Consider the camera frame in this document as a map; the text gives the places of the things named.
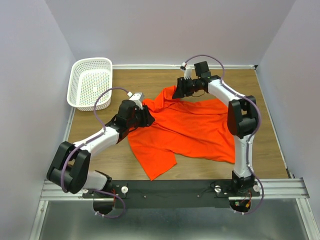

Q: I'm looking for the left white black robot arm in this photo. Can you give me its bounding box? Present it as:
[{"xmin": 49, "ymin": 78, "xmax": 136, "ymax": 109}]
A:
[{"xmin": 46, "ymin": 99, "xmax": 155, "ymax": 198}]

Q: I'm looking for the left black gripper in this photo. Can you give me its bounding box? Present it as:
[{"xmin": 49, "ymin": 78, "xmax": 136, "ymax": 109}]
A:
[{"xmin": 127, "ymin": 105, "xmax": 156, "ymax": 129}]

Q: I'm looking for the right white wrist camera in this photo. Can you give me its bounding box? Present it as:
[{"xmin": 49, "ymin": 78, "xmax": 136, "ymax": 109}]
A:
[{"xmin": 180, "ymin": 62, "xmax": 192, "ymax": 80}]

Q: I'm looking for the aluminium frame rail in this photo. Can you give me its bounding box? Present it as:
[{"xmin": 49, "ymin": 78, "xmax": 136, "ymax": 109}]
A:
[{"xmin": 40, "ymin": 178, "xmax": 310, "ymax": 201}]

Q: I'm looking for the white perforated plastic basket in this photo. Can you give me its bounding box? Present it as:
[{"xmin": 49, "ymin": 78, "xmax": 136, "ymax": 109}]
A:
[{"xmin": 66, "ymin": 57, "xmax": 113, "ymax": 111}]

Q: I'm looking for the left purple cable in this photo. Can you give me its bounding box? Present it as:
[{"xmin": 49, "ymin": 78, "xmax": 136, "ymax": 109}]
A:
[{"xmin": 60, "ymin": 86, "xmax": 131, "ymax": 219}]

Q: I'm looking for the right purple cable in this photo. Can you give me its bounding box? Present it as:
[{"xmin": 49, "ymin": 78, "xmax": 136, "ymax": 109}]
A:
[{"xmin": 184, "ymin": 54, "xmax": 265, "ymax": 216}]

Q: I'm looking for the purple cable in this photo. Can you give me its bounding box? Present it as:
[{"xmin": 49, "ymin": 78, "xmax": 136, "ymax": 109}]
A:
[
  {"xmin": 184, "ymin": 54, "xmax": 265, "ymax": 216},
  {"xmin": 60, "ymin": 86, "xmax": 131, "ymax": 219}
]

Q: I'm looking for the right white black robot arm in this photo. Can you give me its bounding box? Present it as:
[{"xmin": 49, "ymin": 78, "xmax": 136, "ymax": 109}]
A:
[{"xmin": 172, "ymin": 61, "xmax": 261, "ymax": 196}]

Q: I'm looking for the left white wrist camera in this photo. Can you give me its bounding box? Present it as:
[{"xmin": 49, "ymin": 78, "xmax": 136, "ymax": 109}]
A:
[{"xmin": 127, "ymin": 91, "xmax": 144, "ymax": 110}]

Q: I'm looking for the orange t-shirt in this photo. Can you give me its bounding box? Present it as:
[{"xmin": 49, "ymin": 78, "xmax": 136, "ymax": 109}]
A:
[{"xmin": 127, "ymin": 86, "xmax": 236, "ymax": 181}]

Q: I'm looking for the black mounting base plate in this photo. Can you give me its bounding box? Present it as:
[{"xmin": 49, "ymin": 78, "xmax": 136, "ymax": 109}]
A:
[{"xmin": 82, "ymin": 179, "xmax": 261, "ymax": 212}]

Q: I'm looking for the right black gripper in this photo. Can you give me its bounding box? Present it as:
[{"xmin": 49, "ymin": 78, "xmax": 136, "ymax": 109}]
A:
[{"xmin": 171, "ymin": 77, "xmax": 200, "ymax": 100}]

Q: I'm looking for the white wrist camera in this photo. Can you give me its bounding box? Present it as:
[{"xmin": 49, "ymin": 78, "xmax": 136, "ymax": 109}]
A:
[
  {"xmin": 127, "ymin": 91, "xmax": 144, "ymax": 110},
  {"xmin": 180, "ymin": 62, "xmax": 192, "ymax": 80}
]

